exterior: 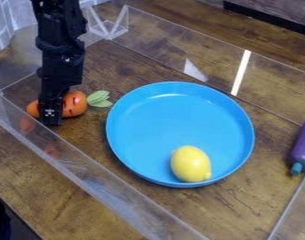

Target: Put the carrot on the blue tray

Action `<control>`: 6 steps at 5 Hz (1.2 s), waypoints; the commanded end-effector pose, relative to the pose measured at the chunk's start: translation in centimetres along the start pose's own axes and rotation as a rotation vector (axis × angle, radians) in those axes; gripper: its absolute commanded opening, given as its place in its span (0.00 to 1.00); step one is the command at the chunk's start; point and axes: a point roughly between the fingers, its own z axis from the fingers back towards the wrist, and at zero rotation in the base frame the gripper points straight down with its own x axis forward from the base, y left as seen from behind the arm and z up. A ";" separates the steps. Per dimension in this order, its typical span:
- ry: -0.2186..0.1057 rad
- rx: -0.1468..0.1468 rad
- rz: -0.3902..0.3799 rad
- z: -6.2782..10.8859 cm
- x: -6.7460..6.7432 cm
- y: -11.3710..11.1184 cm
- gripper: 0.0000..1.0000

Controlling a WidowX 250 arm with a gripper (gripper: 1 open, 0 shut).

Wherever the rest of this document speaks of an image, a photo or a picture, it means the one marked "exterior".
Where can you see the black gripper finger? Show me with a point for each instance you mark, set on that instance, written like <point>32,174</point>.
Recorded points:
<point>51,106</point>

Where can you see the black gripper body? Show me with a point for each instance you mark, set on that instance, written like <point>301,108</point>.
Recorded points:
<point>60,26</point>

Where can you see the orange toy carrot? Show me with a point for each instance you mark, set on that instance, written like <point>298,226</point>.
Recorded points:
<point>75,103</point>

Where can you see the blue round tray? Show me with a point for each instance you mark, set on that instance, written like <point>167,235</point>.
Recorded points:
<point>164,115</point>

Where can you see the yellow toy lemon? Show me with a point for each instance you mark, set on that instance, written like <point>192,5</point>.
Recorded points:
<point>190,164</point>

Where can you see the dark bar in background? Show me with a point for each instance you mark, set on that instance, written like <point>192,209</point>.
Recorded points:
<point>264,17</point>

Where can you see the purple toy eggplant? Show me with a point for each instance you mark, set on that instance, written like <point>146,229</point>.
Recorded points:
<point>298,154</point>

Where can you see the clear acrylic enclosure wall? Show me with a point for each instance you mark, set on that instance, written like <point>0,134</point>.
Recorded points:
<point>61,180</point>

